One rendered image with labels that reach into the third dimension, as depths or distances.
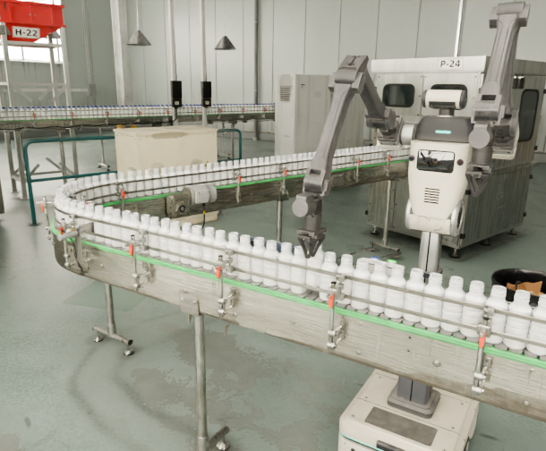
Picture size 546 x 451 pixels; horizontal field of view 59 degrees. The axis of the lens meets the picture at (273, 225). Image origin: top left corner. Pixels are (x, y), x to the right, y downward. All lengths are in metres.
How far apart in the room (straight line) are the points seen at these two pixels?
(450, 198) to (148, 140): 4.24
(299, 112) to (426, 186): 5.79
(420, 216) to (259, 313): 0.79
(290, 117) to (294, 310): 6.18
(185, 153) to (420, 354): 4.79
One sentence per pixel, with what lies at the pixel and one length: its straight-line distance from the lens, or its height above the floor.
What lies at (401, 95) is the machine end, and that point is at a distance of 5.53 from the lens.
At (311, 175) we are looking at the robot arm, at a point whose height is 1.43.
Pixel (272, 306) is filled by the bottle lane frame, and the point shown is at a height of 0.94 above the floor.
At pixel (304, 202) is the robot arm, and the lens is 1.51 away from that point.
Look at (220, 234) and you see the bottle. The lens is 1.86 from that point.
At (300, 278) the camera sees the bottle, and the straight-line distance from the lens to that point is 1.70.
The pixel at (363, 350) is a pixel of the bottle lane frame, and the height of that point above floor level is 0.87.
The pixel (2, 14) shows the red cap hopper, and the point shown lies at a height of 2.59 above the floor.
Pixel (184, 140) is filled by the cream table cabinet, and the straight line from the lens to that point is 5.99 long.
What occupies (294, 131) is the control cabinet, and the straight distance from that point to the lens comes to 7.71.
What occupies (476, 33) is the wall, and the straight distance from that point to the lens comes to 13.70.
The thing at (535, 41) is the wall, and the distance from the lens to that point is 13.51.
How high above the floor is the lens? 1.71
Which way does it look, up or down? 16 degrees down
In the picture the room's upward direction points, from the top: 1 degrees clockwise
